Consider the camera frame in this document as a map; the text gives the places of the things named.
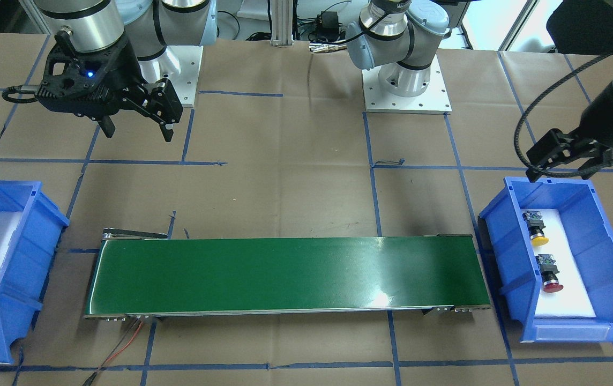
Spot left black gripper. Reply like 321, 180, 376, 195
526, 83, 613, 182

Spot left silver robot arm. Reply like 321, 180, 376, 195
343, 1, 613, 182

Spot blue empty destination bin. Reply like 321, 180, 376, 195
0, 180, 69, 364

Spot green conveyor belt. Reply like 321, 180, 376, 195
84, 234, 490, 318

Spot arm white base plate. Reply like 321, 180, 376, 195
138, 46, 204, 108
361, 56, 453, 114

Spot red and black wires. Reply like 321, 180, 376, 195
83, 320, 145, 385

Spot red push button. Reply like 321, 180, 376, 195
536, 254, 564, 293

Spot aluminium profile post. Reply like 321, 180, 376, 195
267, 0, 296, 47

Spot yellow push button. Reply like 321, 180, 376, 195
522, 210, 549, 247

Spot blue bin with buttons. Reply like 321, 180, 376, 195
480, 177, 613, 343

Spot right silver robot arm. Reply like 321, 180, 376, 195
32, 1, 218, 142

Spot black power adapter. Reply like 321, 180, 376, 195
316, 11, 339, 33

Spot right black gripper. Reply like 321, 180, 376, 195
35, 29, 183, 143

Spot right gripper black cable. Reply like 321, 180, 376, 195
2, 86, 40, 104

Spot braided black cable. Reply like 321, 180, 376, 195
511, 53, 613, 177

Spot white foam pad source bin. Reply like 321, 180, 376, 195
522, 209, 595, 318

